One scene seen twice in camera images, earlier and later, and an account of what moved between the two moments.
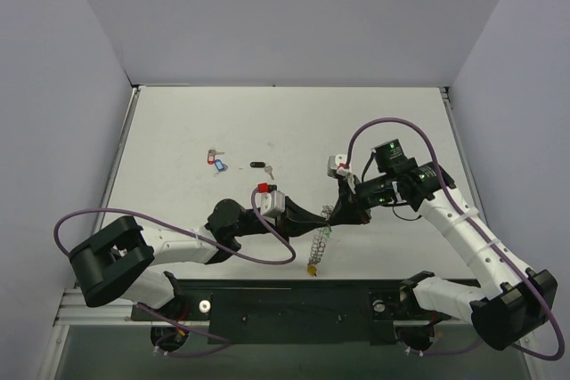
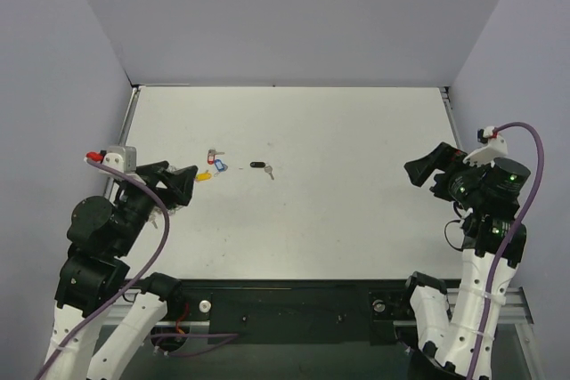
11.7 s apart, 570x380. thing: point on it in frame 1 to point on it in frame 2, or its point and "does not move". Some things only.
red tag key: (211, 155) does not move
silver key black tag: (262, 165) does not move
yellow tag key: (312, 270) to (203, 176)
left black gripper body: (281, 221) to (157, 179)
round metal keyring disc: (320, 242) to (173, 210)
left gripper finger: (298, 220) to (154, 173)
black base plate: (295, 312) does not move
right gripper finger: (347, 210) to (444, 157)
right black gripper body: (350, 204) to (441, 171)
